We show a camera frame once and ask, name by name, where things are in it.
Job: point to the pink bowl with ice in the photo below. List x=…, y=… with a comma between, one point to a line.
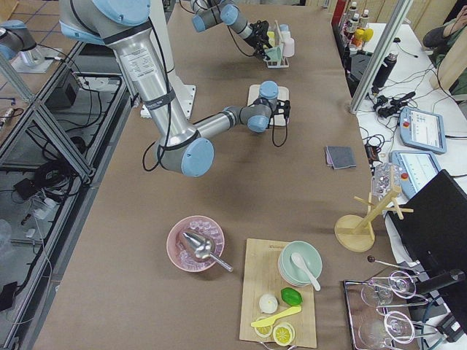
x=178, y=254

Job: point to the pink cup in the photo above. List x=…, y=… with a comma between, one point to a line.
x=288, y=47

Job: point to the blue teach pendant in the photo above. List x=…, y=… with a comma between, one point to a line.
x=418, y=168
x=422, y=130

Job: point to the lemon slice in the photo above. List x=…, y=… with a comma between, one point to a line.
x=284, y=334
x=264, y=332

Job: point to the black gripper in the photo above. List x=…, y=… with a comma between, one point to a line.
x=256, y=39

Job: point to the lower wine glass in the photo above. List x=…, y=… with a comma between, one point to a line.
x=393, y=330

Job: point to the green lime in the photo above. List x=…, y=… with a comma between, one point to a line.
x=291, y=296

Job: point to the white wire cup rack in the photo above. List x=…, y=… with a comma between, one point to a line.
x=282, y=46

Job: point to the wooden mug tree stand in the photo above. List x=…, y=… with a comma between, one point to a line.
x=356, y=233

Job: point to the black monitor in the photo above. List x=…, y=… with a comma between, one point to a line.
x=434, y=234

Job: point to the lower blue teach pendant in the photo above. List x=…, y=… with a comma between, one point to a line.
x=418, y=168

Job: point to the white peeled egg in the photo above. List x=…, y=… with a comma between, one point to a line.
x=268, y=303

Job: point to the dark glass rack tray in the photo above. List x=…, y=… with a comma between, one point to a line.
x=427, y=335

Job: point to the yellow cup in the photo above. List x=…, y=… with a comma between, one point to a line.
x=271, y=39

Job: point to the mint green cup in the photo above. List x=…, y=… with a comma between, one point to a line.
x=276, y=56

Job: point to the aluminium frame post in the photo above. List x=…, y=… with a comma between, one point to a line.
x=391, y=29

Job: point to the wine glass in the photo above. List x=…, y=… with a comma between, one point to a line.
x=393, y=330
x=381, y=290

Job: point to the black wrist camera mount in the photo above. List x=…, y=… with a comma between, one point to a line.
x=284, y=109

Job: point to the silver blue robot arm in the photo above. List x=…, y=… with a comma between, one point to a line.
x=125, y=27
x=207, y=14

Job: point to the lemon slice left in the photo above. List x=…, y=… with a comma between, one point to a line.
x=264, y=332

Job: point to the folded grey cloth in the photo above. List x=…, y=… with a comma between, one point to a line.
x=338, y=157

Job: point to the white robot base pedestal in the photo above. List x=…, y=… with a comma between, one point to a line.
x=182, y=95

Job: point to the clear patterned glass cup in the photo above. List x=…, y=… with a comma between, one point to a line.
x=386, y=176

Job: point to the lemon slice right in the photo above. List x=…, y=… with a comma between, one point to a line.
x=284, y=334

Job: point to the upper blue teach pendant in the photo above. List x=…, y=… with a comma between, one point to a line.
x=422, y=130

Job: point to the black water bottle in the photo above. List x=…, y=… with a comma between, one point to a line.
x=384, y=71

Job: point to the upper wine glass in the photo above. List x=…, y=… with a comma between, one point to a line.
x=381, y=290

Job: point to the white ceramic spoon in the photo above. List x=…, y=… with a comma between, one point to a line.
x=300, y=263

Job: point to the yellow plastic knife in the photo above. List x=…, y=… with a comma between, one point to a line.
x=272, y=319

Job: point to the metal ice scoop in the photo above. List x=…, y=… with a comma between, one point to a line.
x=201, y=248

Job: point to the stacked mint green bowls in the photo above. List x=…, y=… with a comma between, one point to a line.
x=287, y=269

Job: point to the seated person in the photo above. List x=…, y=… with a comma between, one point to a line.
x=441, y=39

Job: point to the cream white rectangular tray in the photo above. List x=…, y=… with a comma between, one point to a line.
x=254, y=95

